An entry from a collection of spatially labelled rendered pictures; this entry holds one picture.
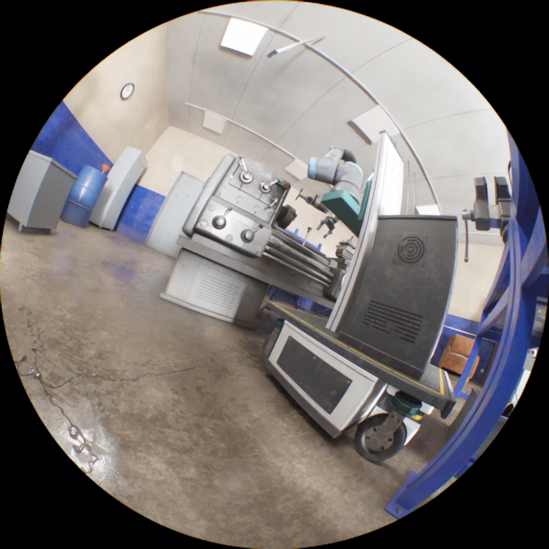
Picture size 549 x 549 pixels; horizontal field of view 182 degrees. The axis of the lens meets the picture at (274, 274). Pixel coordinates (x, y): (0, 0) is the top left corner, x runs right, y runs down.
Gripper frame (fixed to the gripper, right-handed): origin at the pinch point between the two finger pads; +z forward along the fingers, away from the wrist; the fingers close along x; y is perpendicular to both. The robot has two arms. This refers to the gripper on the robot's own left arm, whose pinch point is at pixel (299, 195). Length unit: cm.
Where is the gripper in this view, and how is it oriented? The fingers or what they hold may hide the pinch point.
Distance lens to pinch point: 186.0
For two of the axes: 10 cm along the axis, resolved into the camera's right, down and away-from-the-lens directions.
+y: -4.5, 8.6, 2.4
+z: -8.9, -4.5, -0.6
